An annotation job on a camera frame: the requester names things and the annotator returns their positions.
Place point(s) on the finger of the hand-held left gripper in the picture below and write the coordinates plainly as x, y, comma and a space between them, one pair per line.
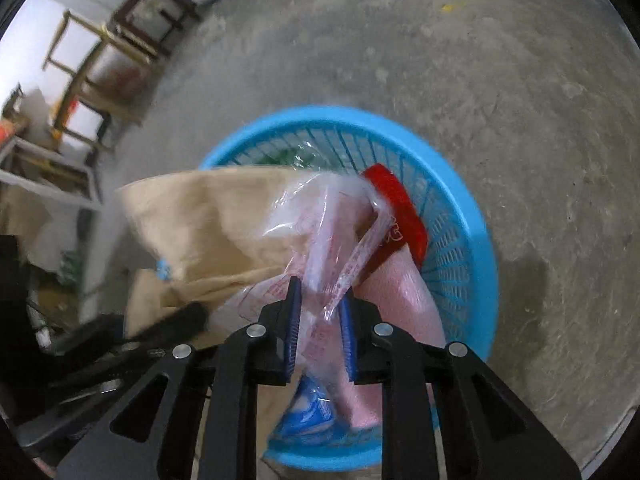
95, 367
165, 321

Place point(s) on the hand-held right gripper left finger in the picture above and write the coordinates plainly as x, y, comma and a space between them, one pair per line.
295, 330

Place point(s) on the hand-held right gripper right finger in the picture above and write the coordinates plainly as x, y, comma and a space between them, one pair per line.
347, 340

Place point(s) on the pink foam sheet pack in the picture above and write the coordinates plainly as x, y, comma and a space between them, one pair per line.
405, 310

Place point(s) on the clear plastic bag pink print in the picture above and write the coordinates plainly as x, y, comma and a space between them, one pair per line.
320, 220

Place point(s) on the red drink can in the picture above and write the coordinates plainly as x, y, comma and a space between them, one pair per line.
400, 220

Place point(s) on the blue plastic mesh basket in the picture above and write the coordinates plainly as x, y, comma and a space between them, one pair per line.
450, 240

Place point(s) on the person's cream trouser leg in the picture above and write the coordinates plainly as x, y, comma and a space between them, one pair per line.
210, 225

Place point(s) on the white sack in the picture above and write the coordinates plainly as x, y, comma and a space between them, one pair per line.
107, 67

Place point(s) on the wooden chair with black seat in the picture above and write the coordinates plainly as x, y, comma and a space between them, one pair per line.
107, 42

